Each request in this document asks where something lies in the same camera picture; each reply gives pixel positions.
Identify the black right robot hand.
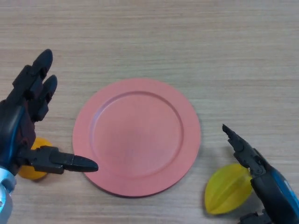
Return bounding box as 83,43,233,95
221,123,299,224

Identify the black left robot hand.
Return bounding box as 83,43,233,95
0,49,99,176

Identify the yellow starfruit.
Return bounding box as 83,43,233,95
205,163,254,216

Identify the pink round plate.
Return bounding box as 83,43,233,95
72,78,201,198

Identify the orange round fruit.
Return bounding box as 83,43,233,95
18,137,53,181

